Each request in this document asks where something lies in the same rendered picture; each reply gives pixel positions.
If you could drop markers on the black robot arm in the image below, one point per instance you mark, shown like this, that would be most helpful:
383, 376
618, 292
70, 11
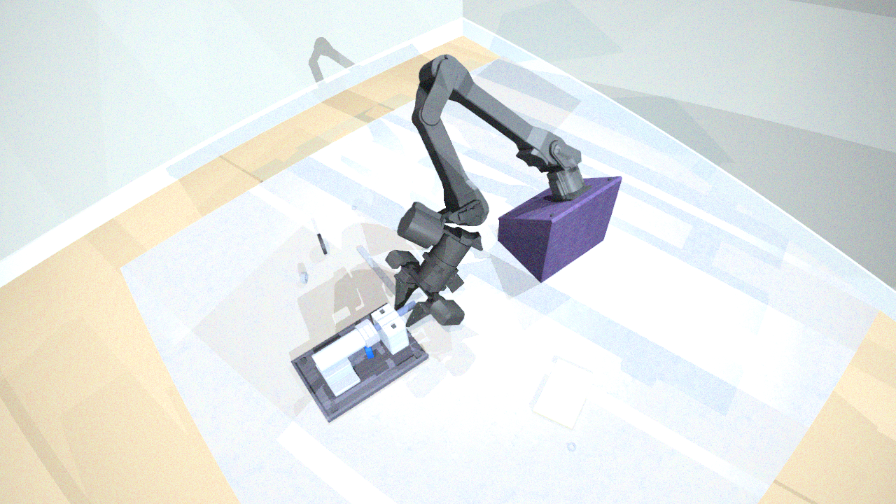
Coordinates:
446, 78

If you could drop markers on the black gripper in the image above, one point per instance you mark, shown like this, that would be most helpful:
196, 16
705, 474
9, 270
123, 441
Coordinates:
430, 277

